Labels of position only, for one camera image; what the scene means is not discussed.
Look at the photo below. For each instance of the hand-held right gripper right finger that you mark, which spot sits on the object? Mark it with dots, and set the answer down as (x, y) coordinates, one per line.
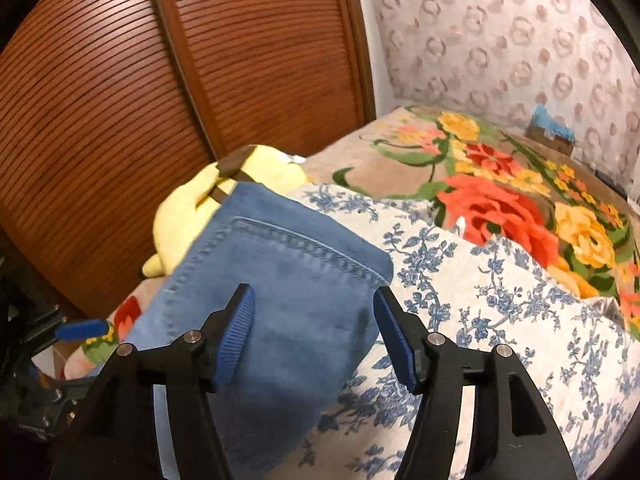
(395, 335)

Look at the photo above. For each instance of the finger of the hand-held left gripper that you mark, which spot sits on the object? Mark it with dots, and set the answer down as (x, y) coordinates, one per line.
(82, 330)

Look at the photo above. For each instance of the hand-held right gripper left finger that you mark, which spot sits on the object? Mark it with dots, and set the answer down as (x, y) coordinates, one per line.
(235, 330)

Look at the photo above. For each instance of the blue denim pants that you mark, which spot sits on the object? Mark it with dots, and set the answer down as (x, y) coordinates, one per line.
(300, 280)

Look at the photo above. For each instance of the blue floral bed sheet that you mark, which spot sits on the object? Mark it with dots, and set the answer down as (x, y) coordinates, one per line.
(500, 300)

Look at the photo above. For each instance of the yellow plush toy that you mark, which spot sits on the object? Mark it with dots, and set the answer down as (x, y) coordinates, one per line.
(185, 210)

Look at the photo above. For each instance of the colourful flower blanket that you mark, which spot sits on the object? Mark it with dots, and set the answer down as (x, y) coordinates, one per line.
(500, 200)

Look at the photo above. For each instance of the brown louvered wooden door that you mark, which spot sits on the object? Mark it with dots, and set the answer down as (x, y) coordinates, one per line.
(100, 110)

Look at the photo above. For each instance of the cardboard box with blue cloth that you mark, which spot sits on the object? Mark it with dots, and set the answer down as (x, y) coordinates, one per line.
(547, 135)

